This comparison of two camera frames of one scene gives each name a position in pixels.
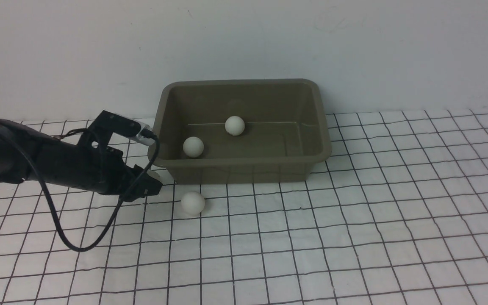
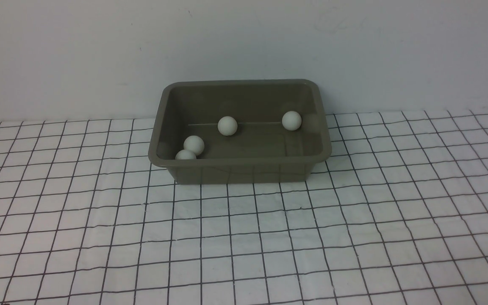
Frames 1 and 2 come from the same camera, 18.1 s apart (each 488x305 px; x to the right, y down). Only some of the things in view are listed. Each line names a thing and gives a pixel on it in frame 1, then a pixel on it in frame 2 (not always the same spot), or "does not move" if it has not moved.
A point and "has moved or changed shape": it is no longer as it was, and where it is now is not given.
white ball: (192, 203) to (291, 120)
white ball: (234, 125) has moved or changed shape
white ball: (193, 147) does not move
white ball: (155, 175) to (185, 154)
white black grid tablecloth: (410, 208) does not move
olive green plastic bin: (285, 131) does not move
